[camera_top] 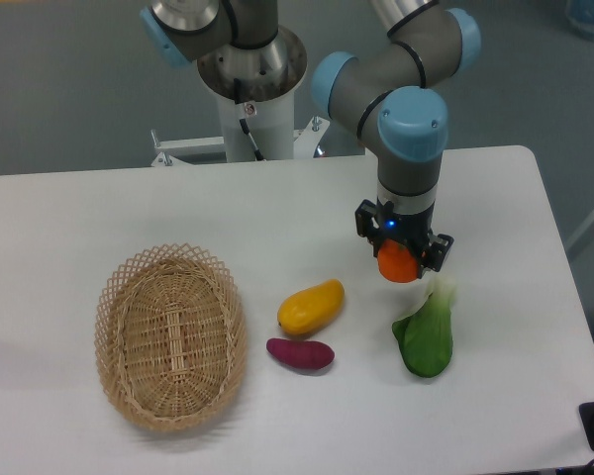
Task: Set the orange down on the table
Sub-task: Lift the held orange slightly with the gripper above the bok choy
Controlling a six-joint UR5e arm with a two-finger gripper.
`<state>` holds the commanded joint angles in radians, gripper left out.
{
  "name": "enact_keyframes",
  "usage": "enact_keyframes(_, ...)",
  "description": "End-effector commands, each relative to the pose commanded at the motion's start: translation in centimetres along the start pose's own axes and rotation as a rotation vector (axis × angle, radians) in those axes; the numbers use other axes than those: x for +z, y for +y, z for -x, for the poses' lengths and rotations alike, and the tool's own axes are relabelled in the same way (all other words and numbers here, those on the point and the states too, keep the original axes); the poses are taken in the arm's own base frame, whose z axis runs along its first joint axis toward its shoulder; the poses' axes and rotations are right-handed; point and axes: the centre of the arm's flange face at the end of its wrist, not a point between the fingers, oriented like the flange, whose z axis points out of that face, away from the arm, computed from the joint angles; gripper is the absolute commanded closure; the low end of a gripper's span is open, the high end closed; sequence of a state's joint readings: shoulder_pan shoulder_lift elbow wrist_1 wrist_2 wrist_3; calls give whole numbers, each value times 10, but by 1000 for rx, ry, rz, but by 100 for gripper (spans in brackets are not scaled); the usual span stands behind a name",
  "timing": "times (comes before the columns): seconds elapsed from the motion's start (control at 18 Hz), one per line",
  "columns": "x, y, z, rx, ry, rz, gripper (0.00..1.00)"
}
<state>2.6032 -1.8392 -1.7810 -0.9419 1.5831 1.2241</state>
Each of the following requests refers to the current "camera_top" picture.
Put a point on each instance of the orange fruit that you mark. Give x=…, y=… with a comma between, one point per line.
x=396, y=263

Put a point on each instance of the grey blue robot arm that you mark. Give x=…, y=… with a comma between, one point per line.
x=388, y=103

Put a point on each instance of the blue object top right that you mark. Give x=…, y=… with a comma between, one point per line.
x=580, y=16

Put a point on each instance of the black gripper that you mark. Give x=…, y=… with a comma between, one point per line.
x=379, y=222

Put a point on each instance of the purple sweet potato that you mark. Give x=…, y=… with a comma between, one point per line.
x=301, y=355

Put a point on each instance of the woven wicker basket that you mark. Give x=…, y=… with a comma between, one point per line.
x=171, y=343

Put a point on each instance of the green bok choy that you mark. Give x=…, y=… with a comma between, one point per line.
x=425, y=337

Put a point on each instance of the yellow mango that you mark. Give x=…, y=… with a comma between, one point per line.
x=311, y=309

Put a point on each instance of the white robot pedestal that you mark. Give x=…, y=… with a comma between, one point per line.
x=254, y=90

